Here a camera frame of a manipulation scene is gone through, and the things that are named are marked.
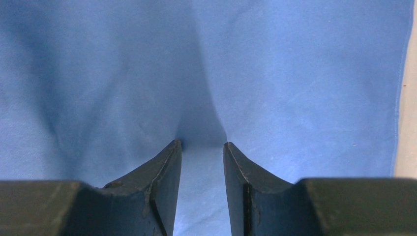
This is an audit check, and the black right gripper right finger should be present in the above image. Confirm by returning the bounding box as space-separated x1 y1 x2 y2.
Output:
223 142 417 236

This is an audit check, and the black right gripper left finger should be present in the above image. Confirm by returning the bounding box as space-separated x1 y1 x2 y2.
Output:
0 140 182 236

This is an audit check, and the blue surgical wrap cloth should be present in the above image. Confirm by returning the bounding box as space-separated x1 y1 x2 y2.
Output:
0 0 414 236

